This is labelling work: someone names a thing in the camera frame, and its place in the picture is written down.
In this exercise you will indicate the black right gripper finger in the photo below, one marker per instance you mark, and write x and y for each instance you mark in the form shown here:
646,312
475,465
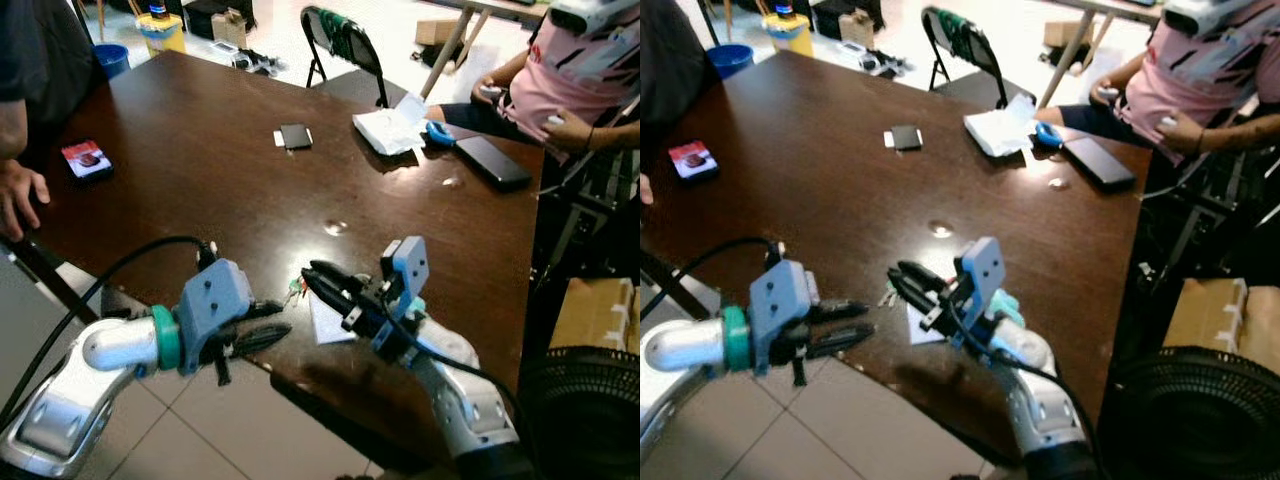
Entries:
326,293
910,293
338,275
918,274

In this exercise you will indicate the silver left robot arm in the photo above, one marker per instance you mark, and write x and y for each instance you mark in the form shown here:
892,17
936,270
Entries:
110,345
685,345

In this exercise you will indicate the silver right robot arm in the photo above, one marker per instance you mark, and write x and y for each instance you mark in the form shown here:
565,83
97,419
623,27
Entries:
1040,395
465,395

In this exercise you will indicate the bunch of keys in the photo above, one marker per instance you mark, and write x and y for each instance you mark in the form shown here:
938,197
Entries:
888,294
294,290

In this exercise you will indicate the dark-clothed person's hand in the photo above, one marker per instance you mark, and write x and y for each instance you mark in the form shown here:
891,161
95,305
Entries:
18,200
645,190

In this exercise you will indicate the pink-shirted person's hand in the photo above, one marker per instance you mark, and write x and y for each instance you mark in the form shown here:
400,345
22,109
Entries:
1182,134
1108,96
490,93
568,132

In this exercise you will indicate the white paper sheet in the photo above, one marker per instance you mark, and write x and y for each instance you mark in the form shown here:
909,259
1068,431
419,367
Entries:
918,330
325,325

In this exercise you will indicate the dark brown wooden table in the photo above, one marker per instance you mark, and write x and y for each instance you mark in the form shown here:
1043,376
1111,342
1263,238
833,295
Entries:
830,210
230,210

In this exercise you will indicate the blue round object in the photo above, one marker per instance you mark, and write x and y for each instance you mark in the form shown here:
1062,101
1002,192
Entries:
440,133
1047,134

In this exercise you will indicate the flat black box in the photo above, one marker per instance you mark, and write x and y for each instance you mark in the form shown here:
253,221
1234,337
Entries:
493,162
1100,164

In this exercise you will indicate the brown cardboard box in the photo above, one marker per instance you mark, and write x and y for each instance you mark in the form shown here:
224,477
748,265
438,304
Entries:
1215,315
592,312

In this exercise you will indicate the red and black pack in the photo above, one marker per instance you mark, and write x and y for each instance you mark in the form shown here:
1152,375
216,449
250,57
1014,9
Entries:
87,160
693,160

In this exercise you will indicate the black round fan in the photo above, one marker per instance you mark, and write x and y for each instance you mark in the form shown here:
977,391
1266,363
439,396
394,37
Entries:
1190,420
585,420

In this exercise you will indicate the black folding chair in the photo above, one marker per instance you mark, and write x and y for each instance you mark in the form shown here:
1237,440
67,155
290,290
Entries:
965,45
345,45

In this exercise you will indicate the small open cardboard box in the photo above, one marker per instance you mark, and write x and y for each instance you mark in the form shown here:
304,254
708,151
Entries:
856,28
230,28

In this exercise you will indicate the light wooden table leg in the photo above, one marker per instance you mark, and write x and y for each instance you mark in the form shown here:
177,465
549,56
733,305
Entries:
462,40
1075,50

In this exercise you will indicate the yellow container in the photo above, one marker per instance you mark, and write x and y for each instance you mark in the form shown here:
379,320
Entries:
162,32
790,32

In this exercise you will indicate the blue bucket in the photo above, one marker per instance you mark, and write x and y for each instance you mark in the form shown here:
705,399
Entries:
112,58
730,58

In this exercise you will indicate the person in dark clothes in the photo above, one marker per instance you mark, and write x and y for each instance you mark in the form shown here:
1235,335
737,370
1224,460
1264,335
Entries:
665,60
40,50

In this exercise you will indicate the person in pink shirt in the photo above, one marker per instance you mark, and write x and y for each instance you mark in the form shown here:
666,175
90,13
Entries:
580,75
1195,80

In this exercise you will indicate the white VR headset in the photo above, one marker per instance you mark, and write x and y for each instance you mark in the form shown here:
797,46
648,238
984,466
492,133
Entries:
1205,14
590,12

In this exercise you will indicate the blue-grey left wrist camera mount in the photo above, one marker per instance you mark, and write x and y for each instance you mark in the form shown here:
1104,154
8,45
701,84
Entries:
212,300
780,300

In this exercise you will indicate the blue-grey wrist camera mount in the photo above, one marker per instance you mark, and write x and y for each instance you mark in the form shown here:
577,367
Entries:
212,300
780,300
983,265
408,265

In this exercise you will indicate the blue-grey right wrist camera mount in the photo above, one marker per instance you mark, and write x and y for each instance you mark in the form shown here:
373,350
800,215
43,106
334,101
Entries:
983,265
408,265

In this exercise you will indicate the black metal seat frame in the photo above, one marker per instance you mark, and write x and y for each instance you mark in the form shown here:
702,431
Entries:
590,200
1210,210

